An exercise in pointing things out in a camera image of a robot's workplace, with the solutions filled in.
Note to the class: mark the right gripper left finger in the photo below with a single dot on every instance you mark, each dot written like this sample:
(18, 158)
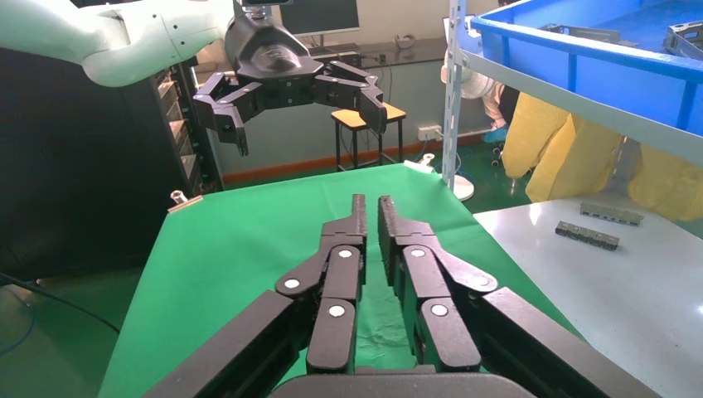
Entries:
(340, 274)

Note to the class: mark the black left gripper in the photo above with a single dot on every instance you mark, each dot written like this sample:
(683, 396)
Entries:
(269, 55)

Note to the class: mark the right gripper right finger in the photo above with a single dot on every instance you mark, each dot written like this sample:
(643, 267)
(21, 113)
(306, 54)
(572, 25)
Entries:
(423, 274)

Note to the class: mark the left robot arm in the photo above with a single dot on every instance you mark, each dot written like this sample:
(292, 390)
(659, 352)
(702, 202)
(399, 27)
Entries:
(137, 33)

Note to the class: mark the yellow stool with black legs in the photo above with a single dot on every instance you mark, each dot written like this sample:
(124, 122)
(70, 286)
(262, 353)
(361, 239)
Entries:
(351, 118)

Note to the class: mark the black computer monitor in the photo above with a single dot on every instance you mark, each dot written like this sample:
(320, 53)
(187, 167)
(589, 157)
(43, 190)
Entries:
(318, 16)

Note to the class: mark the white round stand base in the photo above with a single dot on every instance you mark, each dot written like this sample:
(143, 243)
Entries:
(464, 189)

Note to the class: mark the green table cloth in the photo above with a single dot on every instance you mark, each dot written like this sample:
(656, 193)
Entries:
(247, 231)

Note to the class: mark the black drawer rack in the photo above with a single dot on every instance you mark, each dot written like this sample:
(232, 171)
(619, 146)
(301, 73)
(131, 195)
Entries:
(184, 137)

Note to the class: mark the silver binder clip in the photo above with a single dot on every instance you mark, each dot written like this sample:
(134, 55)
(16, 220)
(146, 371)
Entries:
(185, 204)
(426, 159)

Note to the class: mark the black office chair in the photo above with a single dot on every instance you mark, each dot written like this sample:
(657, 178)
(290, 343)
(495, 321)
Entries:
(497, 160)

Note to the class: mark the dark desk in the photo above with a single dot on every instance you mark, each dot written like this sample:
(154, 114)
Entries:
(417, 55)

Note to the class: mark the white metal shelf rack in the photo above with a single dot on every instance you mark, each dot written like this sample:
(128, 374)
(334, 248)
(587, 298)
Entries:
(453, 110)

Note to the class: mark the grey metal connector strip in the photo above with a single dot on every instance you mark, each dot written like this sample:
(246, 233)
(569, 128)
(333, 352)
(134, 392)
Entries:
(586, 236)
(609, 214)

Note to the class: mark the yellow fabric bag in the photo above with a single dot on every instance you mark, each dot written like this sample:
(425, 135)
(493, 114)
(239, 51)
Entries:
(549, 154)

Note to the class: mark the person in white coverall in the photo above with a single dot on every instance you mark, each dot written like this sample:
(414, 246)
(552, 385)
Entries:
(483, 90)

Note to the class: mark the black partition panel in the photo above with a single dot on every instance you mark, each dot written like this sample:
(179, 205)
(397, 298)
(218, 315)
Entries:
(82, 165)

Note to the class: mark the blue plastic bin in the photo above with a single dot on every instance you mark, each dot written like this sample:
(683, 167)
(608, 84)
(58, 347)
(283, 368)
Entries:
(604, 82)

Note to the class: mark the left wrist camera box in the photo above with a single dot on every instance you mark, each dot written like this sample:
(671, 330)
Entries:
(263, 2)

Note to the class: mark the white wall power outlet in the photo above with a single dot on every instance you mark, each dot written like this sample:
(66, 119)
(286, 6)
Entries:
(429, 133)

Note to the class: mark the silver sheet metal bracket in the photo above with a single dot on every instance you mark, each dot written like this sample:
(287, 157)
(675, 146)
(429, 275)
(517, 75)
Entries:
(593, 34)
(686, 38)

